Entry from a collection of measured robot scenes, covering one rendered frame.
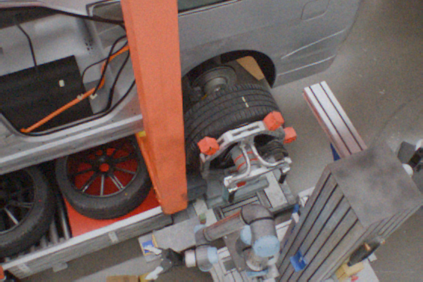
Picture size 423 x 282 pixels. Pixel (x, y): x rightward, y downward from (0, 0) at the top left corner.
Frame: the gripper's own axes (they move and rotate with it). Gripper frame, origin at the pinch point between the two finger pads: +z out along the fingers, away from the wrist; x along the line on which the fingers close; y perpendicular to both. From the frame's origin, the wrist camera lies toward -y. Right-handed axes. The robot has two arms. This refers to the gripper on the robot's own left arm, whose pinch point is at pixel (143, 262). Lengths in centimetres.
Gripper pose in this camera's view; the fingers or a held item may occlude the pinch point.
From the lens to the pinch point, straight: 241.7
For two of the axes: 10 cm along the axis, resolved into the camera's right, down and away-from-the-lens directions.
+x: -1.4, -7.7, 6.2
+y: 0.0, 6.2, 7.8
